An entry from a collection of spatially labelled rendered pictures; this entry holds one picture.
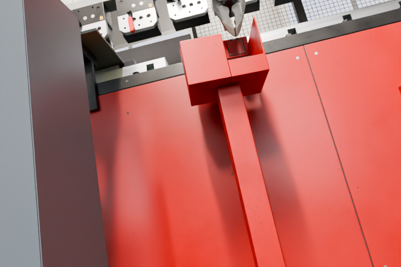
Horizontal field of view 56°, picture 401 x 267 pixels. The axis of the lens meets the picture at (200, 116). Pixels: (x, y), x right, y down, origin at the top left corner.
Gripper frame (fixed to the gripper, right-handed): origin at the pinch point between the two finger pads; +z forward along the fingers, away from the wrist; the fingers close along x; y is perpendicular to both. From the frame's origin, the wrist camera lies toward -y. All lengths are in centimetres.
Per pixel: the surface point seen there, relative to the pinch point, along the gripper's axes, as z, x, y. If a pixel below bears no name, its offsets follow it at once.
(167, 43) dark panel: -42, 19, 96
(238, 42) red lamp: -0.3, -1.9, 9.4
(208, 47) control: 6.0, 8.7, -6.4
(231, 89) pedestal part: 16.4, 4.8, -2.3
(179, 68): -2.0, 16.1, 26.1
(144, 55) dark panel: -38, 33, 97
